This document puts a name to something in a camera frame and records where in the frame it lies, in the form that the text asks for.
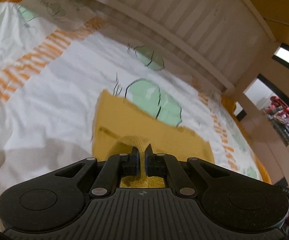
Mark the white patterned bed sheet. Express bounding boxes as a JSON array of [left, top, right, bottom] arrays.
[[0, 0, 265, 233]]

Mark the orange blanket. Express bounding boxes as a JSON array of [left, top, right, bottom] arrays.
[[0, 0, 273, 184]]

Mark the mustard yellow knit garment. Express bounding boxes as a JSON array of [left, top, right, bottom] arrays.
[[92, 90, 215, 188]]

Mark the white slatted bed rail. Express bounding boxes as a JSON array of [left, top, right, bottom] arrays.
[[83, 0, 275, 93]]

